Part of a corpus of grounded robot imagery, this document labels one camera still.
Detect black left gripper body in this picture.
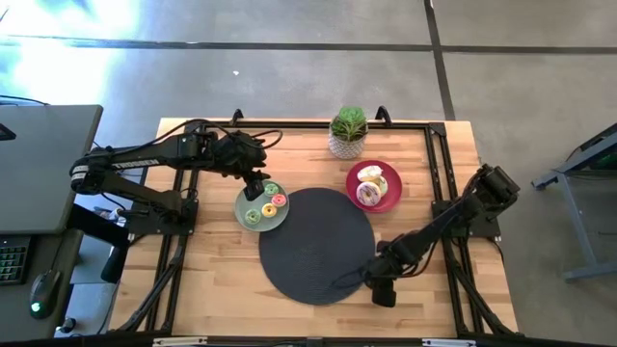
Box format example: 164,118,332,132
214,133,269,180

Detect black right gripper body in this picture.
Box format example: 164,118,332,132
362,254,404,289

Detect large white frosted donut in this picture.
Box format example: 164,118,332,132
357,165,385,183

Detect grey-green round plate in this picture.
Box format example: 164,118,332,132
233,180,291,233

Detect dark round woven placemat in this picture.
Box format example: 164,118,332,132
257,187,377,307

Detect red round plate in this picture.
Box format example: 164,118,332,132
345,159,404,214

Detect white triangle-patterned plant pot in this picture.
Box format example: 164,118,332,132
328,127,367,161

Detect green succulent plant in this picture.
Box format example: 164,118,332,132
330,105,369,143

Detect grey office desk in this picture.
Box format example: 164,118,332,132
0,104,104,343

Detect grey metal side table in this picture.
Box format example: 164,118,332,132
531,122,617,283

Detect black computer mouse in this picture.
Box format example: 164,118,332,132
29,269,63,320

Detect black keyboard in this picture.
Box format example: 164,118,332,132
0,234,31,286

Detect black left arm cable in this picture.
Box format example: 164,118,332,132
158,118,284,151

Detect white edge bracket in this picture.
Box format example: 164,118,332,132
152,336,208,347
422,338,476,347

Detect black aluminium table frame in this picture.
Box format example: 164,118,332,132
109,108,520,338

